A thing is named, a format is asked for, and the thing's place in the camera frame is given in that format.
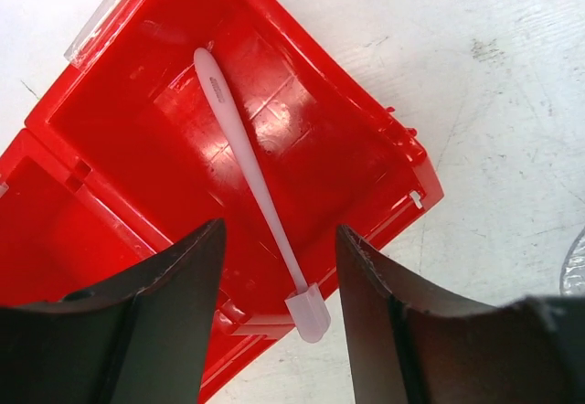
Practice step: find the clear textured glass tray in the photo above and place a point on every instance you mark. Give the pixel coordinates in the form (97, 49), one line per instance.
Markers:
(572, 277)

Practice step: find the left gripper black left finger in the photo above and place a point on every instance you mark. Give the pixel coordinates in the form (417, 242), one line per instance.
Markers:
(140, 336)

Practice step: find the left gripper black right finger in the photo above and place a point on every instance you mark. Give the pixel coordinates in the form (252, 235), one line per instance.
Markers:
(411, 341)

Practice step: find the red plastic compartment bin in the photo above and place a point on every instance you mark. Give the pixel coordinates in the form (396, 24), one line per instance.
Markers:
(123, 157)

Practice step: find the pink toothbrush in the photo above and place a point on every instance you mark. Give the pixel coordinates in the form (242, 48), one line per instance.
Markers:
(306, 307)

